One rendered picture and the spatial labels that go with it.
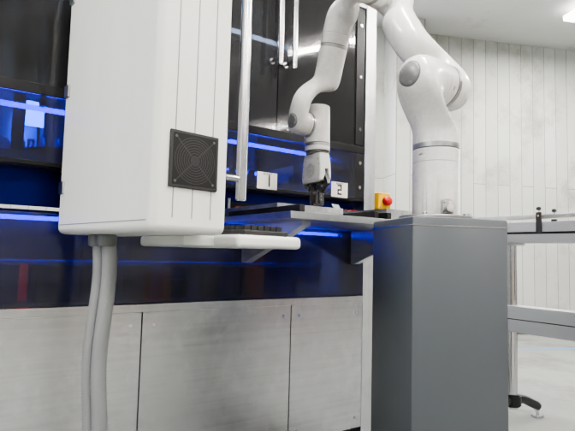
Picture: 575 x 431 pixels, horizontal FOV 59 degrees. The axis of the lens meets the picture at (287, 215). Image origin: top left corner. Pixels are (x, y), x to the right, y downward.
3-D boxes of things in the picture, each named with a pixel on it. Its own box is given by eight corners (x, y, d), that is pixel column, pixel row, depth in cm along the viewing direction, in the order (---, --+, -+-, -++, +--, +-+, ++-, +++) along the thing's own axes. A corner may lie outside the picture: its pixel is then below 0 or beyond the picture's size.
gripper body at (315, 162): (299, 151, 170) (298, 185, 169) (317, 146, 162) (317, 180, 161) (316, 155, 174) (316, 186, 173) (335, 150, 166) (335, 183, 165)
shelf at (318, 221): (209, 223, 174) (209, 218, 174) (358, 233, 215) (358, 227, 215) (290, 217, 135) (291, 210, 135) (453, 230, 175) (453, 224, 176)
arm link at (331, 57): (317, 35, 155) (298, 133, 158) (352, 50, 165) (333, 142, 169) (299, 36, 161) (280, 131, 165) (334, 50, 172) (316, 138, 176)
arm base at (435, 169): (489, 220, 125) (489, 145, 126) (418, 216, 121) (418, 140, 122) (449, 224, 143) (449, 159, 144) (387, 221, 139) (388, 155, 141)
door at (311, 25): (275, 130, 184) (280, -25, 189) (361, 147, 209) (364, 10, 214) (276, 130, 184) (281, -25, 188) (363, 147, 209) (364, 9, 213)
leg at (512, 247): (497, 406, 236) (496, 242, 241) (508, 404, 241) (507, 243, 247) (516, 412, 228) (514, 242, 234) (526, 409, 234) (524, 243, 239)
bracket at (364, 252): (350, 263, 200) (351, 231, 201) (356, 263, 202) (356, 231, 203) (417, 267, 173) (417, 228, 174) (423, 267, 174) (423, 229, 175)
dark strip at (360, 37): (353, 197, 204) (356, 7, 210) (361, 197, 207) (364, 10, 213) (355, 197, 203) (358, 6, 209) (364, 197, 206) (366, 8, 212)
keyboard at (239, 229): (156, 235, 144) (156, 227, 144) (197, 238, 153) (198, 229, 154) (244, 234, 115) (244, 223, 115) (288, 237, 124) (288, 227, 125)
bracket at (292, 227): (240, 262, 172) (242, 224, 173) (248, 262, 173) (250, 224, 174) (301, 266, 144) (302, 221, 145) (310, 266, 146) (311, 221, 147)
